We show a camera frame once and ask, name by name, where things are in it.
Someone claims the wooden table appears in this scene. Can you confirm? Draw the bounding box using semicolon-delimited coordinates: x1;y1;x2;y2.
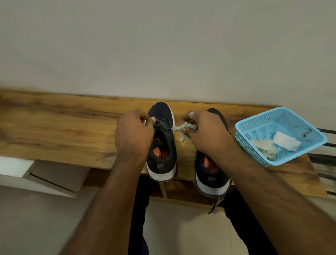
0;89;330;207

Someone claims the white drawer unit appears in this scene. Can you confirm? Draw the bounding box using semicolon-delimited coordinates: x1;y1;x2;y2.
0;156;91;198

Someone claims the person's right hand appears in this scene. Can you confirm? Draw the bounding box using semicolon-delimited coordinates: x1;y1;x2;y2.
182;110;238;162

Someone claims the person's right forearm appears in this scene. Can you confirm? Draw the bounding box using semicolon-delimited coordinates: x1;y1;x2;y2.
220;150;336;255

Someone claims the blue plastic basket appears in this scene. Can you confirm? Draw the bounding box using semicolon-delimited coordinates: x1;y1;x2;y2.
235;106;328;167

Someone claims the black metal shoe rack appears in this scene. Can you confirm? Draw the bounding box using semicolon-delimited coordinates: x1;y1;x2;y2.
307;128;336;197

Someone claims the person's left forearm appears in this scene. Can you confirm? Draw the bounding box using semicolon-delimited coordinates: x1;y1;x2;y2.
60;160;147;255

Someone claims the used wipe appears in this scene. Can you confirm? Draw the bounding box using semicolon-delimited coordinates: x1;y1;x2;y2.
251;139;278;161

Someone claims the person's left hand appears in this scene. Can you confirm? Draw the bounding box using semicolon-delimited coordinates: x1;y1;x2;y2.
114;109;156;168

